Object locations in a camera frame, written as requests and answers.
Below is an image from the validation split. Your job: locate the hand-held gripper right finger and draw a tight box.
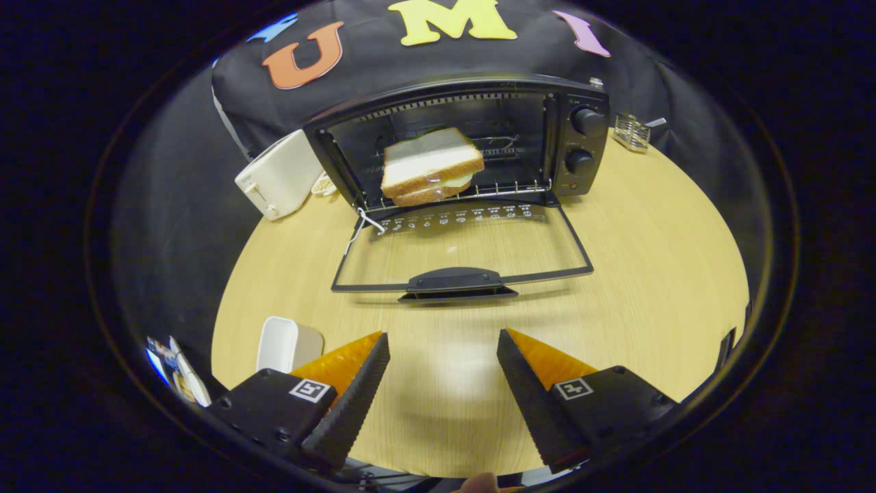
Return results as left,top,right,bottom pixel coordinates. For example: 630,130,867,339
496,329,678,475

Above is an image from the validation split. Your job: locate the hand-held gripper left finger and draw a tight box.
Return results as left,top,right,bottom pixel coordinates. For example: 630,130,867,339
205,333,391,473

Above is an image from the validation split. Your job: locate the sandwich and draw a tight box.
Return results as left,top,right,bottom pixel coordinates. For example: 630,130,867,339
380,127,485,207

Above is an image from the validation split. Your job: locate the black toaster oven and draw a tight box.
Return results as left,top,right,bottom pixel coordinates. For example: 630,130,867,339
303,74,611,303

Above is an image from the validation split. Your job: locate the white pop-up toaster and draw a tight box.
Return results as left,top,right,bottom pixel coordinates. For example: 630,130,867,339
234,129,326,221

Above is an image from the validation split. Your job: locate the white rectangular tray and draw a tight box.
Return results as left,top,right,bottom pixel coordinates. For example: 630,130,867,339
256,316,324,374

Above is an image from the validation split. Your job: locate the white plastic item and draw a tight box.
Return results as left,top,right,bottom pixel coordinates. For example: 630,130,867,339
169,336,211,408

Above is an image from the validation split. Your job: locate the blue printed box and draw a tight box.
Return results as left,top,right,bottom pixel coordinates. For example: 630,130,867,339
146,337,172,384

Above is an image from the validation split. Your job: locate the wire mesh holder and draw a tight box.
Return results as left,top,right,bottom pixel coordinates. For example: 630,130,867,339
611,112,667,153

